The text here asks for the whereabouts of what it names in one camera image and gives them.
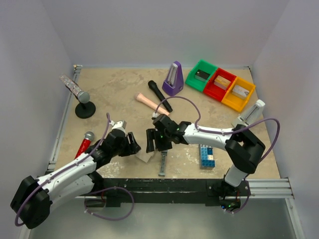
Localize beige card holder wallet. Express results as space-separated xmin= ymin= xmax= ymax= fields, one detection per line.
xmin=135 ymin=152 xmax=154 ymax=163

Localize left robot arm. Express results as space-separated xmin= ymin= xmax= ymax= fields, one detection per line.
xmin=10 ymin=129 xmax=141 ymax=229

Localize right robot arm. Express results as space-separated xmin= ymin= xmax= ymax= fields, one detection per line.
xmin=146 ymin=114 xmax=265 ymax=187

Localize black card in green bin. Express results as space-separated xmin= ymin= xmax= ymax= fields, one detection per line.
xmin=194 ymin=70 xmax=210 ymax=82

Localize tan card in red bin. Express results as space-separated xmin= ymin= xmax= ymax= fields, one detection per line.
xmin=214 ymin=76 xmax=231 ymax=90

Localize white card in yellow bin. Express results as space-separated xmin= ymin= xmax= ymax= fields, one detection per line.
xmin=232 ymin=85 xmax=250 ymax=99

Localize grey truss beam piece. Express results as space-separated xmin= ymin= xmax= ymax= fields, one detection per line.
xmin=158 ymin=150 xmax=167 ymax=177

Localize red glitter microphone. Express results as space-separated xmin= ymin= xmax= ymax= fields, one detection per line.
xmin=75 ymin=131 xmax=95 ymax=158

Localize pink microphone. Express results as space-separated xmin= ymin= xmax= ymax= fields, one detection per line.
xmin=135 ymin=93 xmax=169 ymax=116

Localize blue toy brick block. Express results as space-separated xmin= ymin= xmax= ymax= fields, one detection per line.
xmin=198 ymin=144 xmax=215 ymax=169

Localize purple metronome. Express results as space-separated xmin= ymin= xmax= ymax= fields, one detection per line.
xmin=162 ymin=61 xmax=184 ymax=96

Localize black round microphone stand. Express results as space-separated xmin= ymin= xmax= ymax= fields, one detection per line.
xmin=75 ymin=102 xmax=96 ymax=119

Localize black microphone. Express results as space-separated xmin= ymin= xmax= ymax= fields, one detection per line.
xmin=148 ymin=80 xmax=173 ymax=113

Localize glitter microphone on stand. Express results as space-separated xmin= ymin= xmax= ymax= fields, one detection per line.
xmin=59 ymin=74 xmax=90 ymax=104

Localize red storage bin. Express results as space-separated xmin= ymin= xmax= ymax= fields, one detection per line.
xmin=203 ymin=68 xmax=236 ymax=102

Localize green storage bin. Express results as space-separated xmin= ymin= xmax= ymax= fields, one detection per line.
xmin=185 ymin=59 xmax=218 ymax=92

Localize yellow storage bin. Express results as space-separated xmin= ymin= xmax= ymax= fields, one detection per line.
xmin=221 ymin=77 xmax=256 ymax=112

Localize white metronome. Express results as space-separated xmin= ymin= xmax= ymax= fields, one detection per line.
xmin=231 ymin=100 xmax=266 ymax=128

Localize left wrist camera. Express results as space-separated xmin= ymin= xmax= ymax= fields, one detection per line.
xmin=111 ymin=120 xmax=127 ymax=132

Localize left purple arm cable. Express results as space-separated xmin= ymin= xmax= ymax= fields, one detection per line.
xmin=14 ymin=112 xmax=112 ymax=227

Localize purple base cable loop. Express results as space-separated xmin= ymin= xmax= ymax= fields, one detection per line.
xmin=84 ymin=186 xmax=136 ymax=221

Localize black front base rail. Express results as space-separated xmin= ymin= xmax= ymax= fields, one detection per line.
xmin=86 ymin=178 xmax=251 ymax=207

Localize aluminium frame rail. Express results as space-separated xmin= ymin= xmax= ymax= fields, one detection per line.
xmin=44 ymin=65 xmax=83 ymax=175

